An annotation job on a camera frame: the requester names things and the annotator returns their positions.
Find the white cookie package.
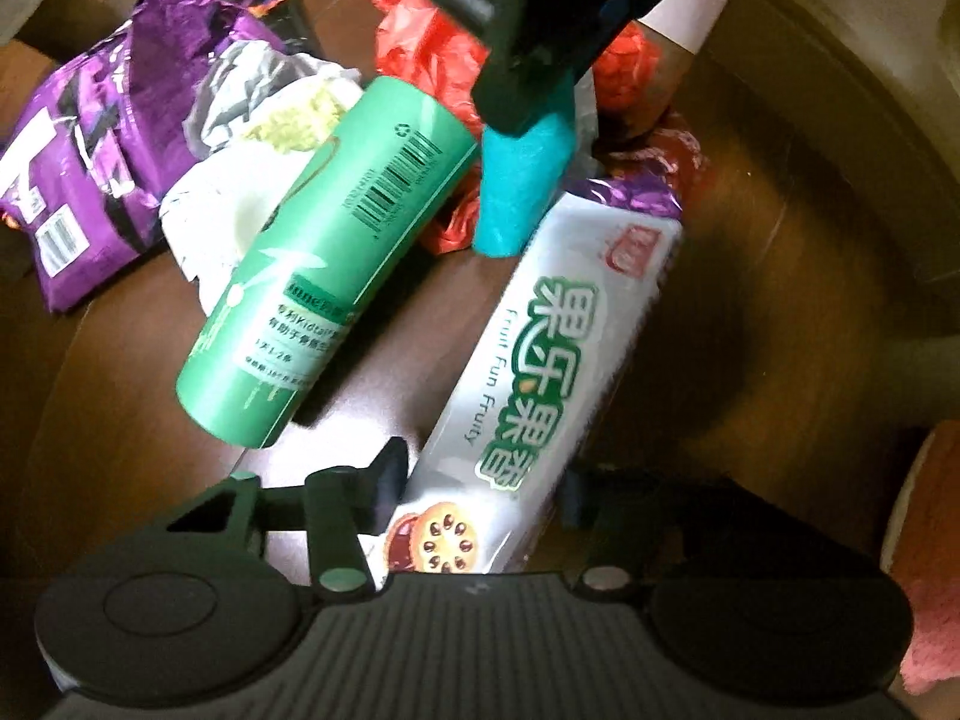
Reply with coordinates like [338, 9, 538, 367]
[366, 193, 682, 582]

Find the teal sponge block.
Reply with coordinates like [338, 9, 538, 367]
[472, 73, 578, 259]

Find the red plastic bag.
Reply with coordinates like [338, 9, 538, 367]
[373, 0, 685, 257]

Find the green cylindrical can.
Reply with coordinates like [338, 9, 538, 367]
[176, 76, 478, 449]

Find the crumpled silver white wrapper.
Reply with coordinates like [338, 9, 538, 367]
[160, 41, 363, 314]

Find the purple snack bag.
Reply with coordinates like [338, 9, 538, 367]
[2, 0, 301, 312]

